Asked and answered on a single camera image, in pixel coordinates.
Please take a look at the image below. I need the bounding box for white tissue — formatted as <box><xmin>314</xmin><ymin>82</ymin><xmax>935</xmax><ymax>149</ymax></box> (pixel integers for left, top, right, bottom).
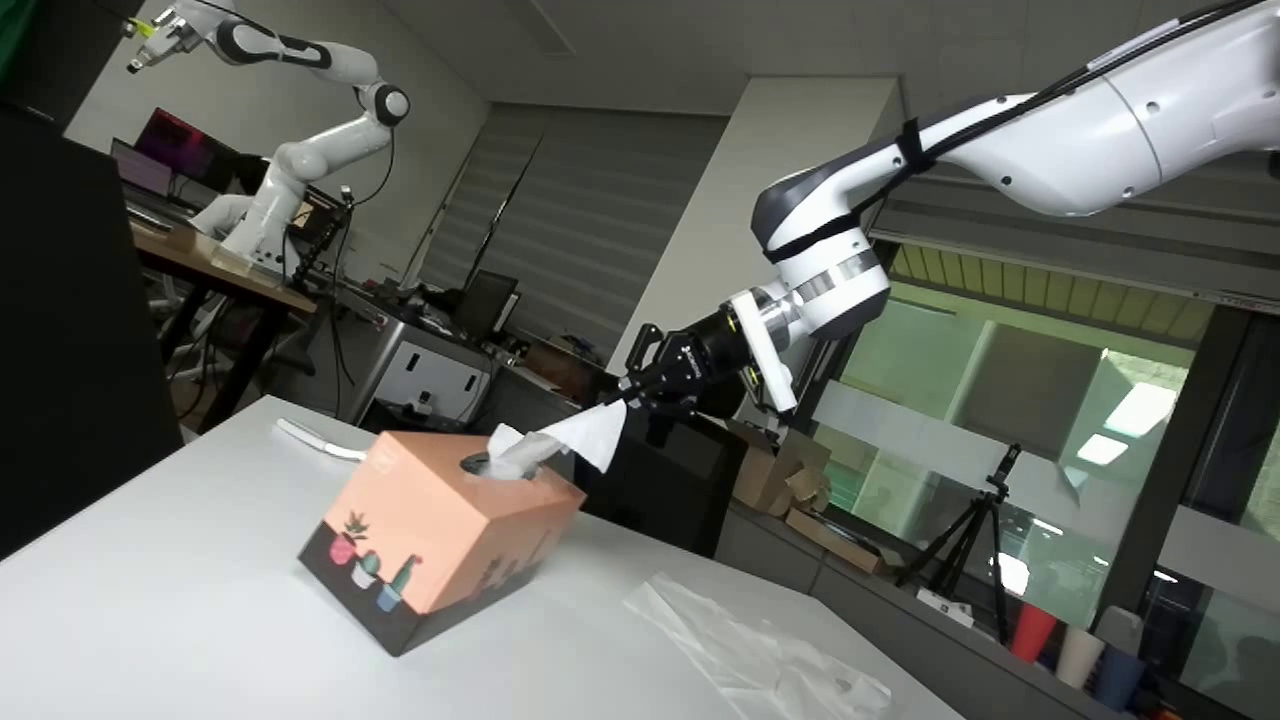
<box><xmin>486</xmin><ymin>397</ymin><xmax>630</xmax><ymax>482</ymax></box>

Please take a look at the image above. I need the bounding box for white cup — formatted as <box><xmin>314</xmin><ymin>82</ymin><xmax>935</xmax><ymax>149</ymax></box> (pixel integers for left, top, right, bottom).
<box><xmin>1054</xmin><ymin>624</ymin><xmax>1105</xmax><ymax>690</ymax></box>

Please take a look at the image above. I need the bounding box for clear plastic bag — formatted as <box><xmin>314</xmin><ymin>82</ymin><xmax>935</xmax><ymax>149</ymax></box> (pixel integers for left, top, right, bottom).
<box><xmin>621</xmin><ymin>571</ymin><xmax>894</xmax><ymax>720</ymax></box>

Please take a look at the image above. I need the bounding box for stack of cardboard boxes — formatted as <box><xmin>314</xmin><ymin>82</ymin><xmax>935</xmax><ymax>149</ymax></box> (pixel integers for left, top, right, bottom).
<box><xmin>729</xmin><ymin>419</ymin><xmax>883</xmax><ymax>577</ymax></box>

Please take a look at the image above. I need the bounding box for window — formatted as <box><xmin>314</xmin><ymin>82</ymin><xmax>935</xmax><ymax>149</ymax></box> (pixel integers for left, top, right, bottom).
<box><xmin>806</xmin><ymin>240</ymin><xmax>1280</xmax><ymax>720</ymax></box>

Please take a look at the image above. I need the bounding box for wooden table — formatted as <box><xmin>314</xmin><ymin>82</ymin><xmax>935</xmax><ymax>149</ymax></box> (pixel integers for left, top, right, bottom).
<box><xmin>130</xmin><ymin>218</ymin><xmax>320</xmax><ymax>433</ymax></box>

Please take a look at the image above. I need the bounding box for grey cabinet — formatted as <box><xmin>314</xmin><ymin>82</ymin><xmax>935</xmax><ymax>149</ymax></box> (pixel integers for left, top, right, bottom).
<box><xmin>338</xmin><ymin>288</ymin><xmax>498</xmax><ymax>425</ymax></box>

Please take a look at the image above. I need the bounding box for black cabinet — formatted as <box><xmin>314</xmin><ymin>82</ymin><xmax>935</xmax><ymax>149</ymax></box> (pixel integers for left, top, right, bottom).
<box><xmin>573</xmin><ymin>398</ymin><xmax>749</xmax><ymax>559</ymax></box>

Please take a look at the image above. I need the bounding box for red cup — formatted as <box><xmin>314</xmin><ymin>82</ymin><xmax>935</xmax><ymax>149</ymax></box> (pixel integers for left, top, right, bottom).
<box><xmin>1007</xmin><ymin>601</ymin><xmax>1059</xmax><ymax>664</ymax></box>

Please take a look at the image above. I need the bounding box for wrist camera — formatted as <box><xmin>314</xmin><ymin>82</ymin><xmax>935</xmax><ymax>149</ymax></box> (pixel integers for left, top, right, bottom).
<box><xmin>729</xmin><ymin>288</ymin><xmax>802</xmax><ymax>417</ymax></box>

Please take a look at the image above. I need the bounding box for orange tissue box with plants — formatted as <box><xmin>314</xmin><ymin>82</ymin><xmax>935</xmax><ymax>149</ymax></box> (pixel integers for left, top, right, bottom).
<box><xmin>297</xmin><ymin>429</ymin><xmax>589</xmax><ymax>659</ymax></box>

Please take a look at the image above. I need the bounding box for black laptop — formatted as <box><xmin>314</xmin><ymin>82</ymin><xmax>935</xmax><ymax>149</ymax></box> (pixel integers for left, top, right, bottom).
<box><xmin>453</xmin><ymin>268</ymin><xmax>522</xmax><ymax>343</ymax></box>

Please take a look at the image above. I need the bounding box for white cable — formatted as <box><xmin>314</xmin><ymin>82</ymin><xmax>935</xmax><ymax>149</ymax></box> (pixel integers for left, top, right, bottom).
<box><xmin>274</xmin><ymin>417</ymin><xmax>370</xmax><ymax>464</ymax></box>

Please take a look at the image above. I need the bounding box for black panel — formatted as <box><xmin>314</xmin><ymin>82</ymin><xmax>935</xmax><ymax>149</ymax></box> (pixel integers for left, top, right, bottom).
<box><xmin>0</xmin><ymin>100</ymin><xmax>187</xmax><ymax>563</ymax></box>

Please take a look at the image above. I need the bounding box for small white box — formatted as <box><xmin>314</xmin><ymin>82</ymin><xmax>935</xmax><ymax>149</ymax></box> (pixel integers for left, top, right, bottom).
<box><xmin>916</xmin><ymin>587</ymin><xmax>977</xmax><ymax>630</ymax></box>

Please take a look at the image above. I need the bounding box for camera on tripod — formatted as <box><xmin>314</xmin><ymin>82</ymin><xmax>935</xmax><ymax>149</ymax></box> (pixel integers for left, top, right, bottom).
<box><xmin>894</xmin><ymin>442</ymin><xmax>1027</xmax><ymax>643</ymax></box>

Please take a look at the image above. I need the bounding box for row of monitors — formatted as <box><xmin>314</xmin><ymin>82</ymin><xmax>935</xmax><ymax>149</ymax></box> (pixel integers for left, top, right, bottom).
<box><xmin>109</xmin><ymin>107</ymin><xmax>244</xmax><ymax>203</ymax></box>

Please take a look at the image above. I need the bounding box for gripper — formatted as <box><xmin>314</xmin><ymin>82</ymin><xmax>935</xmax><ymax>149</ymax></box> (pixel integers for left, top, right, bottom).
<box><xmin>621</xmin><ymin>310</ymin><xmax>761</xmax><ymax>447</ymax></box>

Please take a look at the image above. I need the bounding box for grey window blind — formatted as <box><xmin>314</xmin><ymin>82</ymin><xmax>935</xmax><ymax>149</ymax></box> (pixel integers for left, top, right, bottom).
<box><xmin>418</xmin><ymin>103</ymin><xmax>732</xmax><ymax>363</ymax></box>

